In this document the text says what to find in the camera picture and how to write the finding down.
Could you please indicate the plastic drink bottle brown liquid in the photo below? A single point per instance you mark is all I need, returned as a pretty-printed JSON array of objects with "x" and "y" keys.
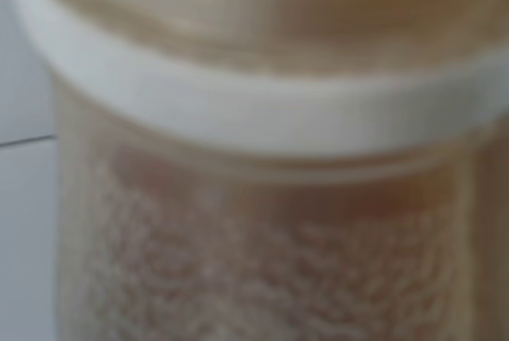
[{"x": 279, "y": 169}]

